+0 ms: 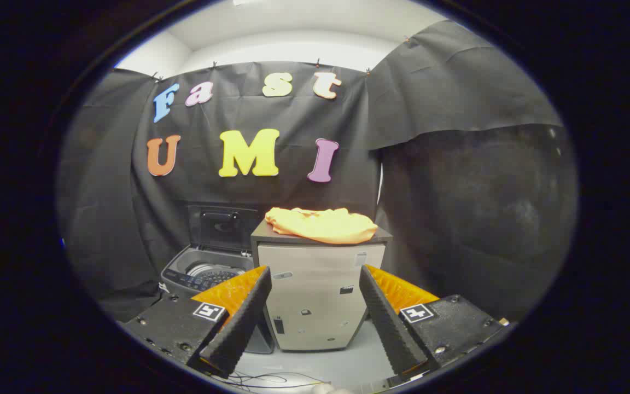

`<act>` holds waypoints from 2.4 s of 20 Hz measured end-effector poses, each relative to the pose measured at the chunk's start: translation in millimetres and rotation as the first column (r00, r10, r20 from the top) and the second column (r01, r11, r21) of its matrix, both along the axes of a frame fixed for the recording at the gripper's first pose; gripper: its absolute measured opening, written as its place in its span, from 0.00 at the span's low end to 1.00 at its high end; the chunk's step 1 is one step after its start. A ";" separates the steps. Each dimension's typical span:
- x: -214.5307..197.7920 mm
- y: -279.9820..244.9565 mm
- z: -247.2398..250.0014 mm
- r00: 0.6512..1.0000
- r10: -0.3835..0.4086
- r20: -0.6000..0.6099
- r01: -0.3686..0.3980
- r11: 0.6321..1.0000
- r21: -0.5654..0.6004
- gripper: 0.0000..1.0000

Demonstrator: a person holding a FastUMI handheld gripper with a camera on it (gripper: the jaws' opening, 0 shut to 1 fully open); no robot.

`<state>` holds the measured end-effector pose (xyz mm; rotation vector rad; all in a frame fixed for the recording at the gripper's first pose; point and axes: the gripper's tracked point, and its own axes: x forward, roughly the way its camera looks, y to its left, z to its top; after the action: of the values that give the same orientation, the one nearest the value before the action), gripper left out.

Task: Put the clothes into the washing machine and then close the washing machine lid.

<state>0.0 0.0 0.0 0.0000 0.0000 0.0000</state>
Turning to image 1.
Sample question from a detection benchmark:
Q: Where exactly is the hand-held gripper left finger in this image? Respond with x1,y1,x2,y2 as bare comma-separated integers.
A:
120,266,272,379

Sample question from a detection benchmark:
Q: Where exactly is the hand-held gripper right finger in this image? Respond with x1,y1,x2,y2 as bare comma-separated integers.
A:
359,264,511,382

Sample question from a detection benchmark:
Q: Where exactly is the grey washing machine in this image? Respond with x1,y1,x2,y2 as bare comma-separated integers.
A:
160,246,275,355

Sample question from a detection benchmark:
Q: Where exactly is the orange shirt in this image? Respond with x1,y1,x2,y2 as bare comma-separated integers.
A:
265,207,379,245

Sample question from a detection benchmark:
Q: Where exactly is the beige cabinet with dark top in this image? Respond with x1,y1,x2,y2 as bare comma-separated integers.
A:
250,219,393,352

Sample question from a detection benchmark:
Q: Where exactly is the black backdrop cloth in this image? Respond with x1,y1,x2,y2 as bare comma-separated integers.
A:
367,20,579,323
57,61,381,323

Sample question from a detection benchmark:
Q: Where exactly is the thin black cable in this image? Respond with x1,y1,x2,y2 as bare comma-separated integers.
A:
206,371,331,390

